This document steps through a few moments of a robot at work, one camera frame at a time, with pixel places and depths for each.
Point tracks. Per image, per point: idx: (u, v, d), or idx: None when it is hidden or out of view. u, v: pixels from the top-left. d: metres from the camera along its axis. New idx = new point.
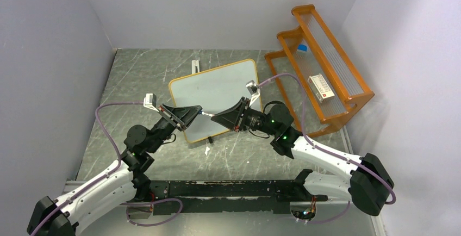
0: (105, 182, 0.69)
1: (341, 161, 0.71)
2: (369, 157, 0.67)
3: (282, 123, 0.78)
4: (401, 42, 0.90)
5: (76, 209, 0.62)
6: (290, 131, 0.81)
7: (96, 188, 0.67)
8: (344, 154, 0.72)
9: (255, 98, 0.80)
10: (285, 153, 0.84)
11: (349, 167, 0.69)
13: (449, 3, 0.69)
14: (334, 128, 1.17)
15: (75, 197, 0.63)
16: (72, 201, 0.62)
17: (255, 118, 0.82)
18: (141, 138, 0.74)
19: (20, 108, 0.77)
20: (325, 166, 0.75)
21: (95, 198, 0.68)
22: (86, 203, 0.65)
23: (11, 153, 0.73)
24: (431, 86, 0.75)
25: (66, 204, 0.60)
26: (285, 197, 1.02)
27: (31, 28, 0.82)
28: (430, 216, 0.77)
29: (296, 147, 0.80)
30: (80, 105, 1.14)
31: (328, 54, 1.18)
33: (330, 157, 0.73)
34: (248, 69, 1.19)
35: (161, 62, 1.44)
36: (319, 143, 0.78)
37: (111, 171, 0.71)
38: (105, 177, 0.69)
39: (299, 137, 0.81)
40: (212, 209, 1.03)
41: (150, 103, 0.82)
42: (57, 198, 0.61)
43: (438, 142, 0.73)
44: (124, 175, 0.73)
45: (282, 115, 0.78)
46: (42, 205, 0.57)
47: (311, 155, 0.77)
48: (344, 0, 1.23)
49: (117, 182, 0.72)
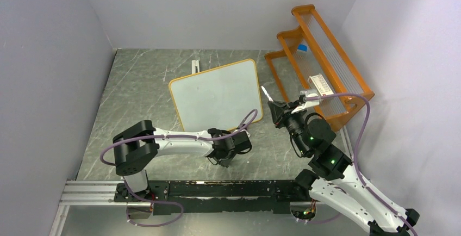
0: (192, 142, 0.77)
1: (389, 212, 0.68)
2: (413, 213, 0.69)
3: (324, 140, 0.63)
4: (401, 42, 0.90)
5: (164, 147, 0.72)
6: (332, 150, 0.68)
7: (184, 141, 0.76)
8: (391, 203, 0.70)
9: (300, 107, 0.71)
10: (325, 175, 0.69)
11: (396, 221, 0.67)
13: (449, 2, 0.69)
14: (334, 128, 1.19)
15: (169, 136, 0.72)
16: (166, 137, 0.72)
17: (294, 125, 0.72)
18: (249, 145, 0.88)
19: (19, 107, 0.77)
20: (365, 205, 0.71)
21: (177, 148, 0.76)
22: (172, 147, 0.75)
23: (11, 153, 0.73)
24: (432, 87, 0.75)
25: (161, 138, 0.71)
26: (285, 197, 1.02)
27: (31, 27, 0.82)
28: (430, 216, 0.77)
29: (344, 178, 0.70)
30: (80, 104, 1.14)
31: (328, 54, 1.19)
33: (378, 204, 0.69)
34: (248, 69, 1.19)
35: (161, 62, 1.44)
36: (369, 182, 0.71)
37: (202, 137, 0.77)
38: (194, 138, 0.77)
39: (348, 167, 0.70)
40: (213, 208, 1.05)
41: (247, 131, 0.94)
42: (156, 129, 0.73)
43: (439, 142, 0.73)
44: (205, 148, 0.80)
45: (323, 130, 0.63)
46: (142, 127, 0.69)
47: (357, 192, 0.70)
48: (344, 0, 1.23)
49: (197, 147, 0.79)
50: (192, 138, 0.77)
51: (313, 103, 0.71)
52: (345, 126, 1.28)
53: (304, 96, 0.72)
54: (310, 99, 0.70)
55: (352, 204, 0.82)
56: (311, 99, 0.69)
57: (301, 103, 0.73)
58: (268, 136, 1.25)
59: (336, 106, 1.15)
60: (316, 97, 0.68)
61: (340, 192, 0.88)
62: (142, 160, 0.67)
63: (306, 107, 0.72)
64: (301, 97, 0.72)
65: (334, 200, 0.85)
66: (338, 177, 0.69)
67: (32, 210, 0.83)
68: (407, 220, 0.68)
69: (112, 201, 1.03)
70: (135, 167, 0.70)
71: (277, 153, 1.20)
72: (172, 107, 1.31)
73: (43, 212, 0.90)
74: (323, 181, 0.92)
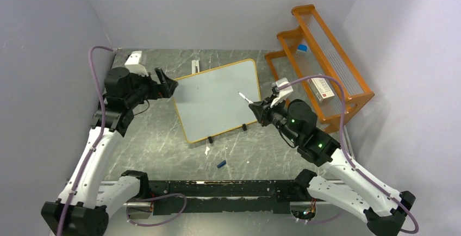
0: (98, 156, 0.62)
1: (381, 194, 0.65)
2: (408, 196, 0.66)
3: (305, 122, 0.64)
4: (401, 42, 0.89)
5: (85, 193, 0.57)
6: (319, 135, 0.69)
7: (91, 165, 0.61)
8: (384, 185, 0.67)
9: (277, 99, 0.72)
10: (314, 161, 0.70)
11: (389, 204, 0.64)
13: (450, 1, 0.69)
14: (334, 128, 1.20)
15: (75, 186, 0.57)
16: (76, 191, 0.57)
17: (278, 116, 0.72)
18: (125, 76, 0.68)
19: (19, 106, 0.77)
20: (356, 190, 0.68)
21: (100, 173, 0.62)
22: (92, 182, 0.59)
23: (11, 152, 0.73)
24: (431, 87, 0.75)
25: (71, 194, 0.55)
26: (284, 197, 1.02)
27: (31, 28, 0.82)
28: (432, 216, 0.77)
29: (332, 161, 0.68)
30: (80, 104, 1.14)
31: (329, 54, 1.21)
33: (370, 186, 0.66)
34: (248, 69, 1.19)
35: (161, 62, 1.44)
36: (359, 165, 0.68)
37: (93, 142, 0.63)
38: (93, 152, 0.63)
39: (337, 151, 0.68)
40: (213, 209, 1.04)
41: (142, 63, 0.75)
42: (58, 198, 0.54)
43: (439, 143, 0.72)
44: (111, 139, 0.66)
45: (304, 112, 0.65)
46: (47, 212, 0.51)
47: (347, 176, 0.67)
48: (344, 0, 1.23)
49: (108, 151, 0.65)
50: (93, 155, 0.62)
51: (287, 91, 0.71)
52: (345, 126, 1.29)
53: (276, 87, 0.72)
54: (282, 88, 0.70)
55: (347, 196, 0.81)
56: (284, 87, 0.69)
57: (276, 95, 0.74)
58: (268, 135, 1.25)
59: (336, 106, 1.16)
60: (286, 84, 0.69)
61: (337, 186, 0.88)
62: (93, 221, 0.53)
63: (283, 98, 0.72)
64: (274, 88, 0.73)
65: (330, 193, 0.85)
66: (326, 162, 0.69)
67: (32, 210, 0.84)
68: (402, 202, 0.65)
69: None
70: (100, 218, 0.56)
71: (276, 153, 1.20)
72: (172, 107, 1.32)
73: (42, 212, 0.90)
74: (320, 179, 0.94)
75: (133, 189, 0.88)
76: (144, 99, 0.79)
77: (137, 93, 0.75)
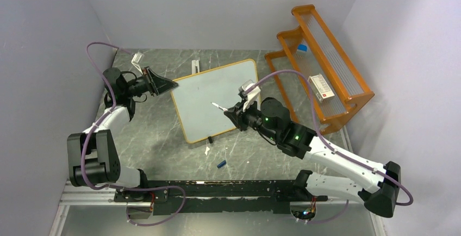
0: (113, 116, 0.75)
1: (366, 171, 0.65)
2: (392, 166, 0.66)
3: (278, 118, 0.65)
4: (400, 42, 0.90)
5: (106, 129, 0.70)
6: (295, 128, 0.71)
7: (108, 118, 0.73)
8: (367, 161, 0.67)
9: (248, 101, 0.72)
10: (296, 154, 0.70)
11: (375, 178, 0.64)
13: (449, 1, 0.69)
14: (334, 128, 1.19)
15: (98, 123, 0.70)
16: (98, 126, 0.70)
17: (253, 118, 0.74)
18: (119, 74, 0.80)
19: (19, 107, 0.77)
20: (343, 172, 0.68)
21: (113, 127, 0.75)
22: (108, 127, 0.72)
23: (10, 152, 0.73)
24: (431, 88, 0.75)
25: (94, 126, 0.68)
26: (284, 197, 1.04)
27: (31, 28, 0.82)
28: (434, 217, 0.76)
29: (312, 150, 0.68)
30: (81, 104, 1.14)
31: (328, 54, 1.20)
33: (353, 166, 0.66)
34: (248, 69, 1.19)
35: (162, 63, 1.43)
36: (338, 147, 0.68)
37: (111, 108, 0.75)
38: (109, 113, 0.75)
39: (315, 138, 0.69)
40: (212, 209, 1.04)
41: (137, 62, 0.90)
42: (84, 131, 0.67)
43: (438, 144, 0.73)
44: (123, 109, 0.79)
45: (275, 110, 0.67)
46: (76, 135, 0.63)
47: (330, 161, 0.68)
48: (344, 0, 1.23)
49: (116, 119, 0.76)
50: (108, 115, 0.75)
51: (254, 92, 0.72)
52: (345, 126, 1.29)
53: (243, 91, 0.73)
54: (249, 91, 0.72)
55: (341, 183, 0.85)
56: (250, 89, 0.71)
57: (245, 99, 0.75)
58: None
59: (336, 105, 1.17)
60: (251, 86, 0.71)
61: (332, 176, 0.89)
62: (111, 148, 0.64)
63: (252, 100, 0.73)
64: (241, 92, 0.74)
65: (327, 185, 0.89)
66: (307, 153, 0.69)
67: (32, 210, 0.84)
68: (387, 174, 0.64)
69: (112, 201, 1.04)
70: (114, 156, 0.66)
71: (277, 153, 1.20)
72: (172, 107, 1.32)
73: (42, 212, 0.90)
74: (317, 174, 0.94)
75: (134, 181, 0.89)
76: (142, 92, 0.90)
77: (134, 88, 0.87)
